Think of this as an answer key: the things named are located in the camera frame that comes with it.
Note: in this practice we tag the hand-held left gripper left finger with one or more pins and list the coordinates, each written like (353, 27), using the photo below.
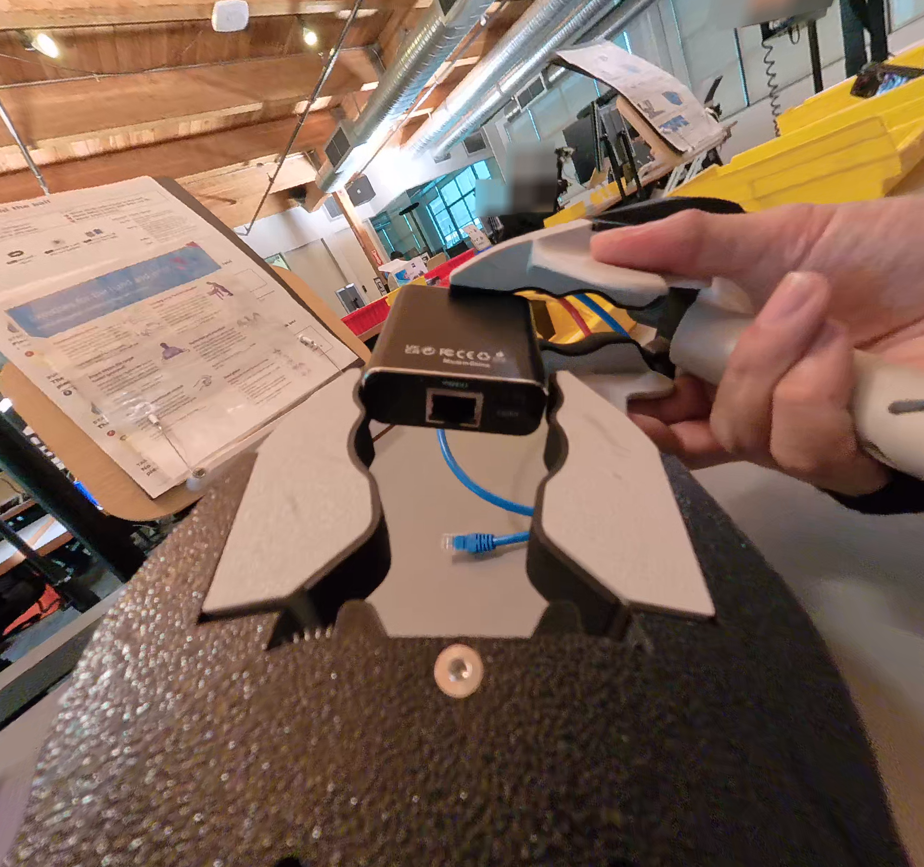
(296, 506)

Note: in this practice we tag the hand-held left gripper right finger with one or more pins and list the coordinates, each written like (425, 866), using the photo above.
(613, 506)

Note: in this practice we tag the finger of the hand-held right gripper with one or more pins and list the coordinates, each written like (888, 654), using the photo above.
(606, 358)
(520, 261)

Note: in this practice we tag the black network adapter box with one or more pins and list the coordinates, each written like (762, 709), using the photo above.
(447, 347)

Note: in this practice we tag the person's right forearm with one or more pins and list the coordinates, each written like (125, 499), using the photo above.
(895, 495)

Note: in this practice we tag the person's right hand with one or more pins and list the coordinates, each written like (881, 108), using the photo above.
(830, 268)

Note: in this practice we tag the black computer monitor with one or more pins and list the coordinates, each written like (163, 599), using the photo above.
(577, 138)

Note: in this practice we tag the red storage bin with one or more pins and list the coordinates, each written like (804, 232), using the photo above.
(364, 318)

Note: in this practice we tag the wooden document stand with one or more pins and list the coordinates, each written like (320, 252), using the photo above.
(303, 304)
(650, 95)

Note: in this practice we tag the yellow stacked storage bins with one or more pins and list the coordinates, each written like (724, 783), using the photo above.
(830, 152)

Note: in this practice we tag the printed instruction sheet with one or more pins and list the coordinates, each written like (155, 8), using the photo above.
(144, 318)

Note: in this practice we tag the white ceiling device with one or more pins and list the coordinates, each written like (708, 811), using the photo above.
(229, 15)

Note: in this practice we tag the black wall speaker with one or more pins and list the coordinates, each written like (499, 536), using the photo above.
(359, 190)

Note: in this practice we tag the silver ventilation duct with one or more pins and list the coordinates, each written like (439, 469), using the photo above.
(462, 51)

